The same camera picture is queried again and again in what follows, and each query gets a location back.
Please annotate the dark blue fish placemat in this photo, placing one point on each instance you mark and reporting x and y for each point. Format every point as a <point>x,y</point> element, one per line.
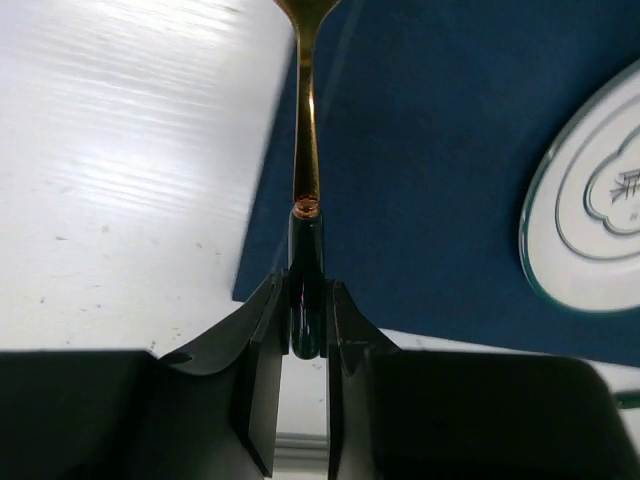
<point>432,117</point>

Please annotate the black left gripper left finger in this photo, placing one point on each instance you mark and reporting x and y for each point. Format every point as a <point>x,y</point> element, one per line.
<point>206,410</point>

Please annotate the gold fork green handle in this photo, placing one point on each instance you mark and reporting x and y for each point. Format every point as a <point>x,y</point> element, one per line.
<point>306,225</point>

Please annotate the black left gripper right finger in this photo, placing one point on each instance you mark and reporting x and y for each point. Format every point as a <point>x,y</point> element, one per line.
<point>426,414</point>

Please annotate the white round plate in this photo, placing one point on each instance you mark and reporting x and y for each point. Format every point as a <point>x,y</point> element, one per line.
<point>579,225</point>

